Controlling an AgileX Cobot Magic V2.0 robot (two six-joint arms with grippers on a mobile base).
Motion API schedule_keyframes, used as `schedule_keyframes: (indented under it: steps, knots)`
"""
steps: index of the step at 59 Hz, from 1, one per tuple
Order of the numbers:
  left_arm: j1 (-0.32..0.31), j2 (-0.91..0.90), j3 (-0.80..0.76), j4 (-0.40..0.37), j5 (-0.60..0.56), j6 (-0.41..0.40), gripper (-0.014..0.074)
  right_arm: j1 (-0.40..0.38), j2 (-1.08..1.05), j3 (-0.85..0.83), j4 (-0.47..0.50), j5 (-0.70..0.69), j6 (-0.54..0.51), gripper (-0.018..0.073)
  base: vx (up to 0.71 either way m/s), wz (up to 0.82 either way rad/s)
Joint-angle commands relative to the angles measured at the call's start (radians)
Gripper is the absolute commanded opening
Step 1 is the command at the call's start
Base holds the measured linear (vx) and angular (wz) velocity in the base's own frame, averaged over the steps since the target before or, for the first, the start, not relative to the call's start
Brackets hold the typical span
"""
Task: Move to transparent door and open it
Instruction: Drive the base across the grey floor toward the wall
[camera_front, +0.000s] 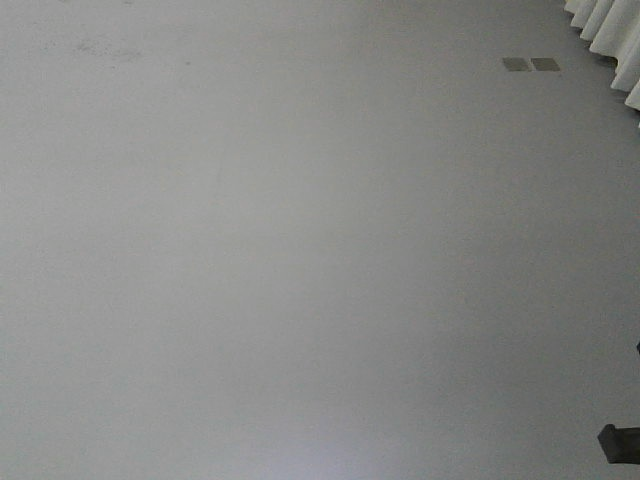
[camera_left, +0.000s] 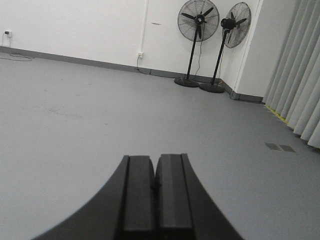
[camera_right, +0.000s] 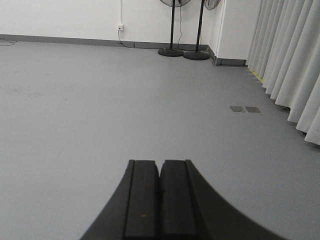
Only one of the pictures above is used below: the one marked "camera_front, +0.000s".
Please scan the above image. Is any grey floor outlet plate right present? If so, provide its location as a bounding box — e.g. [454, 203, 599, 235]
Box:
[530, 57, 561, 72]

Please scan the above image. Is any grey floor outlet plate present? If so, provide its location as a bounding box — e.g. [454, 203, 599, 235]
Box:
[502, 57, 531, 72]
[530, 57, 561, 72]

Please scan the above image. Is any grey floor outlet plate left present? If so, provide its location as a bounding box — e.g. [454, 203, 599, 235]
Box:
[502, 57, 531, 72]

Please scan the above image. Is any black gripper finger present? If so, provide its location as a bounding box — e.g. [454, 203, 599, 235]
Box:
[597, 424, 640, 464]

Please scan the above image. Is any white pleated curtain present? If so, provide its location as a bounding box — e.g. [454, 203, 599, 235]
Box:
[564, 0, 639, 111]

